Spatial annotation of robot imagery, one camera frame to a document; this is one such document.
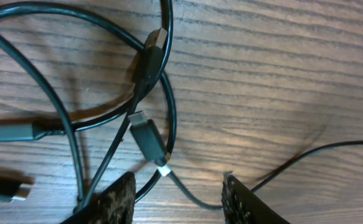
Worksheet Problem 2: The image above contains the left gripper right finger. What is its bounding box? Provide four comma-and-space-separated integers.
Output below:
222, 171, 290, 224

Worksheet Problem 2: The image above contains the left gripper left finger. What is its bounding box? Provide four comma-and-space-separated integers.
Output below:
61, 172, 136, 224

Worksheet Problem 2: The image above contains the black cable bundle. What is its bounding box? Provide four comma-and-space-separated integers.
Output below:
0, 0, 363, 214

